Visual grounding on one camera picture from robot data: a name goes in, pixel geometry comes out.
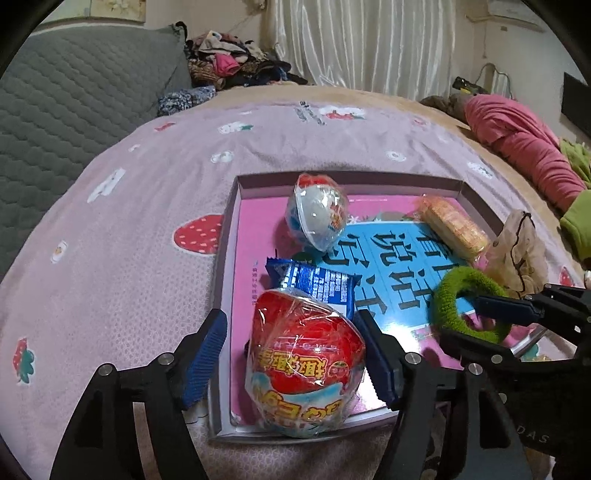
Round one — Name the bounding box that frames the pink book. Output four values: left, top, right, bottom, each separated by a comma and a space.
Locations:
228, 191, 532, 428

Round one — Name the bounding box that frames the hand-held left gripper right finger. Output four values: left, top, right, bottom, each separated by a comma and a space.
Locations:
353, 309, 532, 480

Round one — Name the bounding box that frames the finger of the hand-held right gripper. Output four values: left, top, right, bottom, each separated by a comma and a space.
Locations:
475, 284, 591, 332
438, 329, 573, 370

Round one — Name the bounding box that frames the blue cookie packet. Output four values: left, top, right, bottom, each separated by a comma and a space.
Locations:
265, 257, 363, 319

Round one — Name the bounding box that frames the white air conditioner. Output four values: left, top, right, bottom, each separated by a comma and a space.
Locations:
487, 0, 541, 17

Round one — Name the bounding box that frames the white blue toy egg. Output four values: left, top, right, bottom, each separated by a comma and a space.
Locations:
286, 173, 350, 252

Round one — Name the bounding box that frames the white curtain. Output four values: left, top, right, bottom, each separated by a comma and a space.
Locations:
265, 0, 455, 100

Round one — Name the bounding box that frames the person's dark clothing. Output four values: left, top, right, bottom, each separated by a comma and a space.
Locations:
501, 360, 591, 480

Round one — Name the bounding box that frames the grey quilted headboard cushion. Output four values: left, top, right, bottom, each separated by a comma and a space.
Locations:
0, 23, 192, 282

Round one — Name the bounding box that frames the pile of clothes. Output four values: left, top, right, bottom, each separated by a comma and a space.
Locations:
185, 30, 308, 90

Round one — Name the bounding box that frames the floral wall painting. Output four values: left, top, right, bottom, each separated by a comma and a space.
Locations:
90, 0, 148, 24

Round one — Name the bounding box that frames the green scrunchie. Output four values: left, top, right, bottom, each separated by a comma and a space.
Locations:
427, 267, 513, 344

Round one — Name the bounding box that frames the red blue toy egg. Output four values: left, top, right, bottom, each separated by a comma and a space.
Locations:
245, 288, 368, 438

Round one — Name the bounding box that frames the arched mirror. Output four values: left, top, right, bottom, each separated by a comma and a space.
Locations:
475, 62, 511, 97

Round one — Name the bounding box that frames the black television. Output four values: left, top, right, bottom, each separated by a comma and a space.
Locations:
561, 71, 591, 141

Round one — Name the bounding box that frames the beige pouch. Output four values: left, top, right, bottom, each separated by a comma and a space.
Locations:
485, 210, 550, 298

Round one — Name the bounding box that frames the pink strawberry printed blanket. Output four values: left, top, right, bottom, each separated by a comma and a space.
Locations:
0, 99, 591, 480

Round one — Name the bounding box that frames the blue patterned cloth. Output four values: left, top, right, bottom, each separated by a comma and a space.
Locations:
158, 85, 218, 117

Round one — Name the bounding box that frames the brown cloth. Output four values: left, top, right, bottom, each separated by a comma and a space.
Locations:
419, 92, 468, 118

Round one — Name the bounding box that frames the shallow purple cardboard box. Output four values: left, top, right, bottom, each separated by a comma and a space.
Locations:
208, 171, 571, 445

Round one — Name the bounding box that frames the green blanket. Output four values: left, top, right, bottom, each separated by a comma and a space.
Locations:
558, 138, 591, 268

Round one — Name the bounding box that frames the yellow biscuit packet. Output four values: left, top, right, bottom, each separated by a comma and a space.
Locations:
419, 195, 490, 259

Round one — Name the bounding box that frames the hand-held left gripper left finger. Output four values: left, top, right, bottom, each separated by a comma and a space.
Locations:
48, 308, 228, 480

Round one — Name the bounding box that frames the pink quilt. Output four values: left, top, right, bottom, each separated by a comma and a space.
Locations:
464, 95, 591, 213

